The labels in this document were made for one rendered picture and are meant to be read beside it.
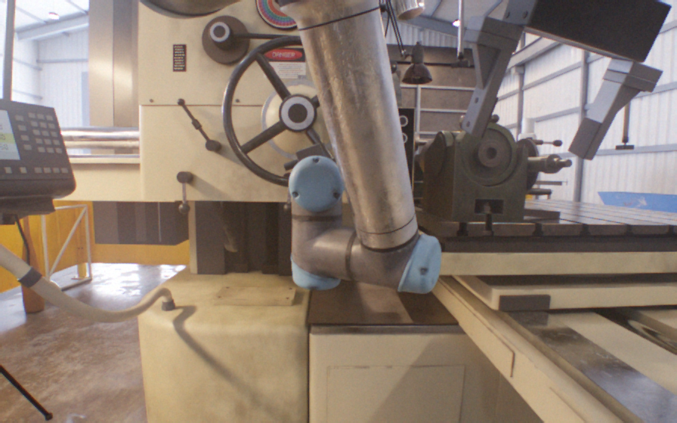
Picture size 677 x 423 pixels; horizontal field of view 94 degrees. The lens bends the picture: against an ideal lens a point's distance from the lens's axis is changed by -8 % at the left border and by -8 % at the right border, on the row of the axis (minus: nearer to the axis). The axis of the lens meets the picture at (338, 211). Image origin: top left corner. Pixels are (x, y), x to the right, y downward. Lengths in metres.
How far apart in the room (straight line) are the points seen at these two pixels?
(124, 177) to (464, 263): 1.32
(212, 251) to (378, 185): 1.59
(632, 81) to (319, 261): 0.41
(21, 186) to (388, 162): 0.82
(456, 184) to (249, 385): 0.99
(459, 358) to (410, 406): 0.25
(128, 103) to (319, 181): 1.69
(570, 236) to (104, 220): 2.08
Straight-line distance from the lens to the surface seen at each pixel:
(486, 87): 0.35
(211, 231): 1.87
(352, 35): 0.31
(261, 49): 0.92
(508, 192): 1.12
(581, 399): 0.88
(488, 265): 1.08
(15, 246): 3.84
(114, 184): 1.63
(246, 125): 1.14
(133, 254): 4.15
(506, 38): 0.35
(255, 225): 1.91
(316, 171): 0.46
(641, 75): 0.44
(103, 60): 2.17
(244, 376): 1.38
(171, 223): 1.95
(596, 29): 0.39
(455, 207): 1.06
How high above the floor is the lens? 1.13
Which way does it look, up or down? 6 degrees down
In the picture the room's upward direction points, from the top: 1 degrees clockwise
